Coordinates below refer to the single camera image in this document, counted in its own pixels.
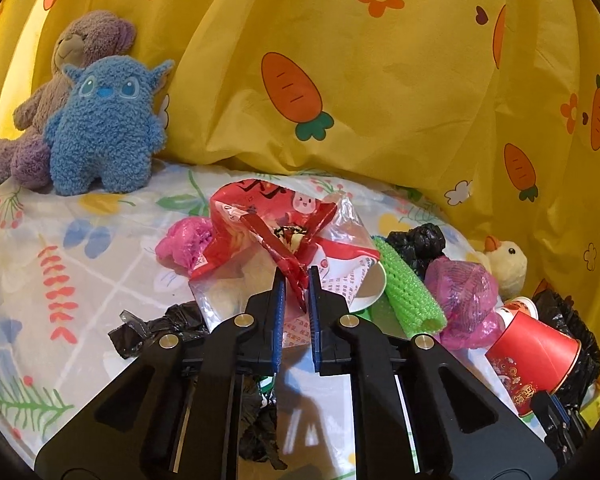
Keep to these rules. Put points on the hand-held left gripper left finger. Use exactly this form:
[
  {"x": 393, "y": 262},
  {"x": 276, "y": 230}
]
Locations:
[{"x": 279, "y": 310}]

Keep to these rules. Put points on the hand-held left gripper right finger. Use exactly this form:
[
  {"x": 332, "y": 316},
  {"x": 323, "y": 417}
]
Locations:
[{"x": 314, "y": 310}]

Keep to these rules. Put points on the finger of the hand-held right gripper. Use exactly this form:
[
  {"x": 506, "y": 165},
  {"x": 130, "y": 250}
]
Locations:
[{"x": 560, "y": 420}]

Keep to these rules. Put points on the large black garbage bag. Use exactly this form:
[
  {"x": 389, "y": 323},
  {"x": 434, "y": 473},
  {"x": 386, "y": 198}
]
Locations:
[{"x": 582, "y": 325}]

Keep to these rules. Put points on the red printed plastic bag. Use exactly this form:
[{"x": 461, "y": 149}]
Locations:
[{"x": 235, "y": 220}]

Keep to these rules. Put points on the black plastic bag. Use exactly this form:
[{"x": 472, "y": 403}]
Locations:
[
  {"x": 417, "y": 242},
  {"x": 260, "y": 425},
  {"x": 165, "y": 327}
]

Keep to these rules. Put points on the white paper bowl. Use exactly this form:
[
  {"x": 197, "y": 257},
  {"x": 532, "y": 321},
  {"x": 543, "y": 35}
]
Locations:
[{"x": 372, "y": 285}]

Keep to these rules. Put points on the green foam net sleeve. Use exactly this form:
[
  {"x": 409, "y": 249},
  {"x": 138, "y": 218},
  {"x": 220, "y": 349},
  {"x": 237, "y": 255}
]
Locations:
[{"x": 410, "y": 290}]

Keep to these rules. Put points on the pink plastic bag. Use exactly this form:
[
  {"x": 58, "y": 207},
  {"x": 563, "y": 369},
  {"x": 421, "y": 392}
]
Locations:
[
  {"x": 462, "y": 290},
  {"x": 185, "y": 240}
]

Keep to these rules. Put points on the red and white paper cup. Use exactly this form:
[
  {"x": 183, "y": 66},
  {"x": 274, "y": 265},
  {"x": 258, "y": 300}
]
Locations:
[{"x": 522, "y": 306}]

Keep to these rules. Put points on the yellow duck plush toy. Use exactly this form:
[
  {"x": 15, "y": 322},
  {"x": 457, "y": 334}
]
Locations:
[{"x": 507, "y": 265}]

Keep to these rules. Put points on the white floral blanket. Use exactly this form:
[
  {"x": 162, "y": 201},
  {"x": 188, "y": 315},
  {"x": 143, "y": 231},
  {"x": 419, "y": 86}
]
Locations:
[{"x": 80, "y": 260}]

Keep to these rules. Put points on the yellow carrot print curtain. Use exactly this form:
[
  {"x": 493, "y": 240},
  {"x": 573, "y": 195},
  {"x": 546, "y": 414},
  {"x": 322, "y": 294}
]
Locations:
[{"x": 380, "y": 85}]

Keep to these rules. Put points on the blue furry plush toy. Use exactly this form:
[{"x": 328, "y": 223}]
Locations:
[{"x": 105, "y": 130}]

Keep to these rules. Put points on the purple bear plush toy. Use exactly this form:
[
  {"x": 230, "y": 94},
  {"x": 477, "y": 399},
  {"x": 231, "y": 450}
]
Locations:
[{"x": 87, "y": 37}]

